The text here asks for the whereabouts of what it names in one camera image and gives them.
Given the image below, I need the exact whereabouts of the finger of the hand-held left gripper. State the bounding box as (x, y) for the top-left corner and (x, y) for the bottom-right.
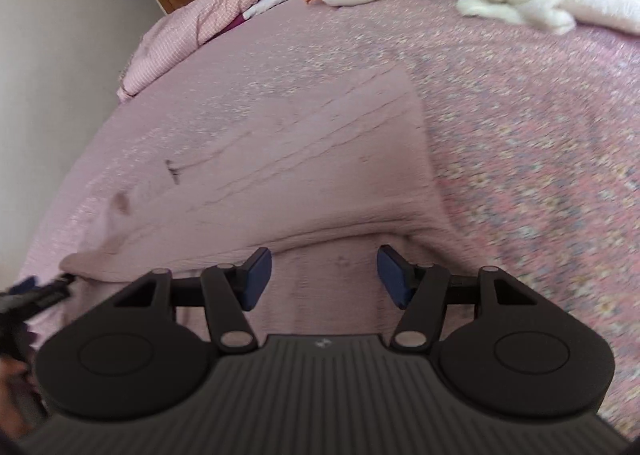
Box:
(0, 274), (80, 322)

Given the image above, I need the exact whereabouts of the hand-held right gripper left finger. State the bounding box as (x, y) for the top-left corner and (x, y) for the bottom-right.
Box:
(112, 246), (274, 354)

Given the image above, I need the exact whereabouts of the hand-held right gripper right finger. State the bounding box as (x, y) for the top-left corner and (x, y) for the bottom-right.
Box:
(376, 244), (542, 352)

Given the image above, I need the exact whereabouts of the pink knit cardigan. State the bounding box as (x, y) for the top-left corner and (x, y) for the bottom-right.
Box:
(60, 62), (482, 337)

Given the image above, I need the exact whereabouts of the person's left hand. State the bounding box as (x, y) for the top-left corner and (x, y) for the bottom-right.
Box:
(0, 358), (40, 442)

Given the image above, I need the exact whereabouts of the pink floral bed sheet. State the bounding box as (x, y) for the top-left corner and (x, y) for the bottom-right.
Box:
(20, 0), (640, 438)

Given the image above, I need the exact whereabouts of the pink checked duvet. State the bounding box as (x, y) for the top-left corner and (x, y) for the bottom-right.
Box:
(116, 0), (353, 103)

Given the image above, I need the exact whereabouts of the purple and white blanket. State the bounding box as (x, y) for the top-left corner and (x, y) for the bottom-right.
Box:
(220, 0), (307, 34)

